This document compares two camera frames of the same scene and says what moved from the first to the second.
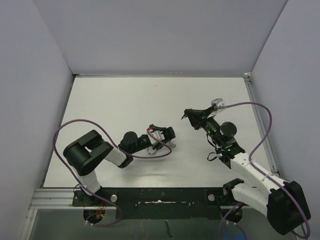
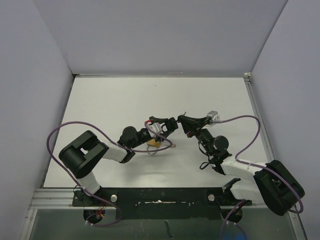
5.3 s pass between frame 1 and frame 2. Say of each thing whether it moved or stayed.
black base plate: stayed
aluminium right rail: stayed
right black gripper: moved
